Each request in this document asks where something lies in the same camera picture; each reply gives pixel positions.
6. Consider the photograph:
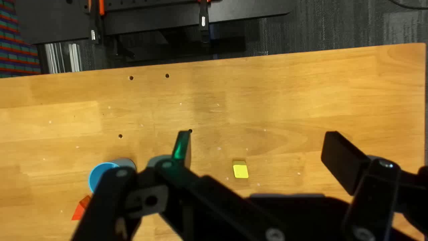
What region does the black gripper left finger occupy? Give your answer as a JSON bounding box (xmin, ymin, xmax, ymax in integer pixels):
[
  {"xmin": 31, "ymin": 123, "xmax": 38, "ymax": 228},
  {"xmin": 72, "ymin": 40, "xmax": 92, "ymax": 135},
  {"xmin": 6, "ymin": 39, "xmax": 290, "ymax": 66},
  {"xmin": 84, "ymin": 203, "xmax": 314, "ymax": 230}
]
[{"xmin": 69, "ymin": 128, "xmax": 291, "ymax": 241}]

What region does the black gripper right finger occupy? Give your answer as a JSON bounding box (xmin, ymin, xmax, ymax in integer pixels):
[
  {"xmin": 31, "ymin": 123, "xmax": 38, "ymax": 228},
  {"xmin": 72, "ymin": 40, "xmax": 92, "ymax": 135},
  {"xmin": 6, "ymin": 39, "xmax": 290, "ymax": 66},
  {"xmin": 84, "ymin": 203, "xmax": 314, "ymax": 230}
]
[{"xmin": 319, "ymin": 130, "xmax": 428, "ymax": 241}]

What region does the yellow cube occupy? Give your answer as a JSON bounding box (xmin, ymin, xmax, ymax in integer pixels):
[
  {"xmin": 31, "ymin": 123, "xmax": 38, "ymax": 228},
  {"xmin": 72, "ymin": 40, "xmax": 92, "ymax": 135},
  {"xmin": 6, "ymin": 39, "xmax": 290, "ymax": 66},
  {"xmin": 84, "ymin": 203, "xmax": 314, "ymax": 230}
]
[{"xmin": 231, "ymin": 159, "xmax": 251, "ymax": 181}]

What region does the blue cup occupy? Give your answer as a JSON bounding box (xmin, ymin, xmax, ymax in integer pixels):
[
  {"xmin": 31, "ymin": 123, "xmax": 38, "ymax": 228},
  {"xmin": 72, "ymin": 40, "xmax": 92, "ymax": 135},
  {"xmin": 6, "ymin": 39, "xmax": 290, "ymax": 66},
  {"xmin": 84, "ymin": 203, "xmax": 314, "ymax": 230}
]
[{"xmin": 86, "ymin": 154, "xmax": 173, "ymax": 194}]

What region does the orange block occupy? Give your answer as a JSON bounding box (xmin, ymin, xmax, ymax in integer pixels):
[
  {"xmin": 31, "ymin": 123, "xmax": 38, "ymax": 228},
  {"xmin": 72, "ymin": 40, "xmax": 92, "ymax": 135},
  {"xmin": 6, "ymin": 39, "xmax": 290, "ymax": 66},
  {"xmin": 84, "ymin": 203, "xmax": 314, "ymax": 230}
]
[{"xmin": 70, "ymin": 194, "xmax": 92, "ymax": 222}]

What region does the silver ribbed metal panel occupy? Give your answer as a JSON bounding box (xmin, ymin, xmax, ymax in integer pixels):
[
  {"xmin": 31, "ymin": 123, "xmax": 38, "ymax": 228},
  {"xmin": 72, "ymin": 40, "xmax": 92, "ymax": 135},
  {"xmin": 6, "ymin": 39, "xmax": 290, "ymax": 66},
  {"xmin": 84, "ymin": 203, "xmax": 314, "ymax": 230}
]
[{"xmin": 42, "ymin": 41, "xmax": 84, "ymax": 75}]

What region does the black cable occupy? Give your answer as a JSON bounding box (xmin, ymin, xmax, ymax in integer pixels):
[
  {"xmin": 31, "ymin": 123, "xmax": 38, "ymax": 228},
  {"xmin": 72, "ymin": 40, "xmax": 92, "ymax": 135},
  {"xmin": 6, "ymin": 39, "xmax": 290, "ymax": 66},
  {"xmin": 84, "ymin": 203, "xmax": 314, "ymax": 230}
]
[{"xmin": 390, "ymin": 0, "xmax": 428, "ymax": 11}]

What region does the black equipment frame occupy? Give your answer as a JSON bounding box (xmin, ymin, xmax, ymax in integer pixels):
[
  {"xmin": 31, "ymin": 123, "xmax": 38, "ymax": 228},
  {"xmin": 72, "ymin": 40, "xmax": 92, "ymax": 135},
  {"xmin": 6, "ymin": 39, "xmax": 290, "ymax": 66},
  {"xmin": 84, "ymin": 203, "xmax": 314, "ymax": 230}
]
[{"xmin": 17, "ymin": 0, "xmax": 296, "ymax": 68}]

